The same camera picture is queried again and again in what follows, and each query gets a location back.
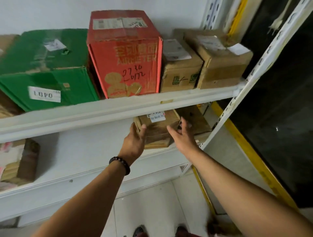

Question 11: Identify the taped brown parcel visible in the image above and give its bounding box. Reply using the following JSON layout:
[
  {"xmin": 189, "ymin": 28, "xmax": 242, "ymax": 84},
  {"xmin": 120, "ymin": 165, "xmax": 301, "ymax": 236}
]
[{"xmin": 173, "ymin": 29, "xmax": 254, "ymax": 90}]

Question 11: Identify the dark bead bracelet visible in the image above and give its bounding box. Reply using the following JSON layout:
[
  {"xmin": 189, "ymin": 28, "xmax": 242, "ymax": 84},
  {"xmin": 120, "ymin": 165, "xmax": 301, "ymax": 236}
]
[{"xmin": 109, "ymin": 156, "xmax": 131, "ymax": 176}]

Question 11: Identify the person's black shoe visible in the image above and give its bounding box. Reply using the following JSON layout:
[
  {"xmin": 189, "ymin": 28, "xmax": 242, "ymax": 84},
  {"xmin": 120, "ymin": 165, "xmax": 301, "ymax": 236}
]
[
  {"xmin": 133, "ymin": 226, "xmax": 147, "ymax": 237},
  {"xmin": 175, "ymin": 224, "xmax": 189, "ymax": 237}
]

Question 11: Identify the dark glass door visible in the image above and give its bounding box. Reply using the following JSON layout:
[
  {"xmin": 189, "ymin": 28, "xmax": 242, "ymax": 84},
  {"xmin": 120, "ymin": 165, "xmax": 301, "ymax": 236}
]
[{"xmin": 217, "ymin": 0, "xmax": 313, "ymax": 208}]

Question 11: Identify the wide box with clear tape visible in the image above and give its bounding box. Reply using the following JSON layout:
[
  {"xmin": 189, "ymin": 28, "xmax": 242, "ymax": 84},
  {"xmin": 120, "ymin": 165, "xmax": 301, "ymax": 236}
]
[{"xmin": 134, "ymin": 110, "xmax": 181, "ymax": 145}]

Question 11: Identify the person's left hand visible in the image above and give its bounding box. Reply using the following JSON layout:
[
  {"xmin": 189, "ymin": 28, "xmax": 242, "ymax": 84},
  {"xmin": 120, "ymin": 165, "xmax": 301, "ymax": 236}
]
[{"xmin": 118, "ymin": 122, "xmax": 147, "ymax": 166}]

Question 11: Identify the yellow printed tape strip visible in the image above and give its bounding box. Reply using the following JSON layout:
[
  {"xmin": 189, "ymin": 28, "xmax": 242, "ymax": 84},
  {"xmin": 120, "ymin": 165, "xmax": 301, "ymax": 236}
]
[{"xmin": 227, "ymin": 0, "xmax": 249, "ymax": 37}]

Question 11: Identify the person's right forearm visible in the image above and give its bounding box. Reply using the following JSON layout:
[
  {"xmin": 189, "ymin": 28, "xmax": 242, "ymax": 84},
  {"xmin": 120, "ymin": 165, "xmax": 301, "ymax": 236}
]
[{"xmin": 189, "ymin": 149, "xmax": 313, "ymax": 237}]

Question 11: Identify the person's left forearm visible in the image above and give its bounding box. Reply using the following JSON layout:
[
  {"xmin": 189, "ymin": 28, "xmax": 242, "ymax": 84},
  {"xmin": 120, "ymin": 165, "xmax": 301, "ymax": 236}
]
[{"xmin": 32, "ymin": 163, "xmax": 127, "ymax": 237}]

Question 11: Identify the white metal shelf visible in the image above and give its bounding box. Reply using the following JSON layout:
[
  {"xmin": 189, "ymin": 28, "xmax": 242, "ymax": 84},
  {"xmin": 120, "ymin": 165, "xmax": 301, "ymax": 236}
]
[{"xmin": 0, "ymin": 0, "xmax": 313, "ymax": 228}]

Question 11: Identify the plain green cardboard box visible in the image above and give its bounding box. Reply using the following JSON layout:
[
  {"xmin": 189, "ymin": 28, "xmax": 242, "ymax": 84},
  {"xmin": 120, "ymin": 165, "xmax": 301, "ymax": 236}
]
[{"xmin": 0, "ymin": 29, "xmax": 100, "ymax": 112}]

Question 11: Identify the plain yellow tape line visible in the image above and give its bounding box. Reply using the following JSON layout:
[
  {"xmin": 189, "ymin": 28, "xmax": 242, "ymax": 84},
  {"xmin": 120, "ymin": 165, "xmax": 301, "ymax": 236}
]
[{"xmin": 192, "ymin": 101, "xmax": 299, "ymax": 216}]

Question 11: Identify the person's right hand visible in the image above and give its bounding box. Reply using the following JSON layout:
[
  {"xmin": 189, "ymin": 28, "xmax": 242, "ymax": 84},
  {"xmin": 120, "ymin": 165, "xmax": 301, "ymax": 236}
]
[{"xmin": 166, "ymin": 117, "xmax": 201, "ymax": 161}]

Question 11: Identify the red printed cardboard box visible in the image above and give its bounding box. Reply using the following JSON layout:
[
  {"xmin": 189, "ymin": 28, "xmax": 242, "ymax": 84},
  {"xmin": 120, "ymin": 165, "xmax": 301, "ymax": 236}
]
[{"xmin": 87, "ymin": 9, "xmax": 163, "ymax": 99}]

